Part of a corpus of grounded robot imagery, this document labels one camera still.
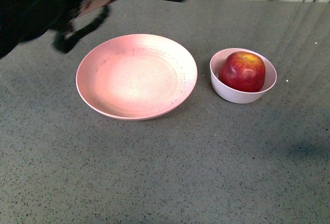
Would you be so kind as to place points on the person's hand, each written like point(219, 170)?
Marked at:
point(92, 5)

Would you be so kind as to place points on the pink bowl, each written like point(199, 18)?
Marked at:
point(233, 95)

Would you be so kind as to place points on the red apple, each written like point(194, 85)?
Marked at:
point(243, 71)

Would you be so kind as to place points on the pink plate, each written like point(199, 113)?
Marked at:
point(136, 77)

